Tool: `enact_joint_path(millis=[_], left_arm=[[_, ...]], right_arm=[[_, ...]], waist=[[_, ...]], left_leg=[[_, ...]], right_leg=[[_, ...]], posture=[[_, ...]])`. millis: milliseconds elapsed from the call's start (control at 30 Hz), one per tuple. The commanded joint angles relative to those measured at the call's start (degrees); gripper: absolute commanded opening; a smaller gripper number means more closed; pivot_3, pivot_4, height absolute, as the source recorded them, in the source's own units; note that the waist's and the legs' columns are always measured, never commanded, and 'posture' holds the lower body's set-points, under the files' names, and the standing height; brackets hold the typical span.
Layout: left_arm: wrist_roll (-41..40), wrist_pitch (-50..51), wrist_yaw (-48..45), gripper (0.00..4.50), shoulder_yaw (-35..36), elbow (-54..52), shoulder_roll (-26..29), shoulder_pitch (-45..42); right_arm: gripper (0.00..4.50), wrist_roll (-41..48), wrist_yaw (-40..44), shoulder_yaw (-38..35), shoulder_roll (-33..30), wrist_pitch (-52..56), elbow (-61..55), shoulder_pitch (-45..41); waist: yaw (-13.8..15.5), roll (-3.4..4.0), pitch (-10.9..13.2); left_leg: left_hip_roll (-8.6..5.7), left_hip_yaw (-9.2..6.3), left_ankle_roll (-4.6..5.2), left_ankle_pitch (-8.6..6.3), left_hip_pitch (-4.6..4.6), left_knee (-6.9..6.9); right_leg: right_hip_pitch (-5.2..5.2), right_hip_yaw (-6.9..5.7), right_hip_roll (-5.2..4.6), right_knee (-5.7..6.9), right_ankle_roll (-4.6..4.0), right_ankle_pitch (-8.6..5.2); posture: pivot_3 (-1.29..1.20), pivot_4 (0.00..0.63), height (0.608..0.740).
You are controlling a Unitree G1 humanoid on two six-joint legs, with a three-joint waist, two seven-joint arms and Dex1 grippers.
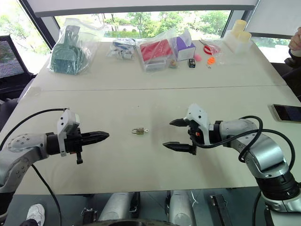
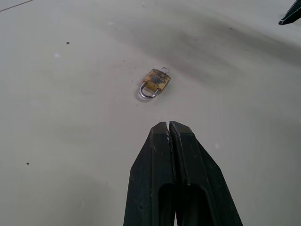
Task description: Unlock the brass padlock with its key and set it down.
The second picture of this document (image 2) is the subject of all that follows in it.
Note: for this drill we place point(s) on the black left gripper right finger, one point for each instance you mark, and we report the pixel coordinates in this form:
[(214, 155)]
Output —
[(200, 164)]

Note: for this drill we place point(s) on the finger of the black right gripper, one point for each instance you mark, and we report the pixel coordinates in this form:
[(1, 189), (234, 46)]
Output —
[(291, 14)]

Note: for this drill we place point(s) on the brass padlock with steel shackle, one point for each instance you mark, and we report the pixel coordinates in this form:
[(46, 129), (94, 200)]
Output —
[(156, 81)]

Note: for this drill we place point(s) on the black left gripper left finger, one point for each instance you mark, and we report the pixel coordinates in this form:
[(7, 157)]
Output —
[(150, 164)]

